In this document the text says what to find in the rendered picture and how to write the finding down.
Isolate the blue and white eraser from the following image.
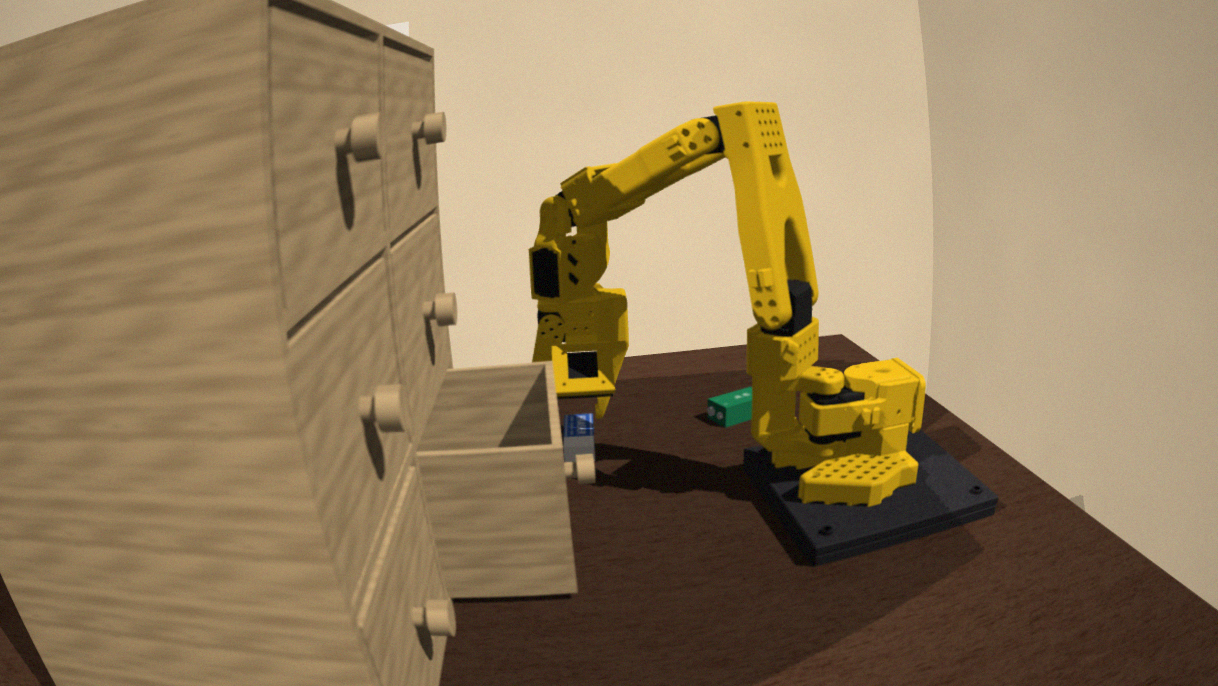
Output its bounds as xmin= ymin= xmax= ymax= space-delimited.
xmin=563 ymin=414 xmax=596 ymax=462

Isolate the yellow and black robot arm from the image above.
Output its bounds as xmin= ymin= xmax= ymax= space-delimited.
xmin=527 ymin=102 xmax=920 ymax=507

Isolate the wooden chest of drawers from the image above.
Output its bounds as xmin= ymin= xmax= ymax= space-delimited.
xmin=0 ymin=0 xmax=453 ymax=686

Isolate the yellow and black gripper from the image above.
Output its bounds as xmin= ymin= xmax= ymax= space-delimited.
xmin=532 ymin=283 xmax=628 ymax=419

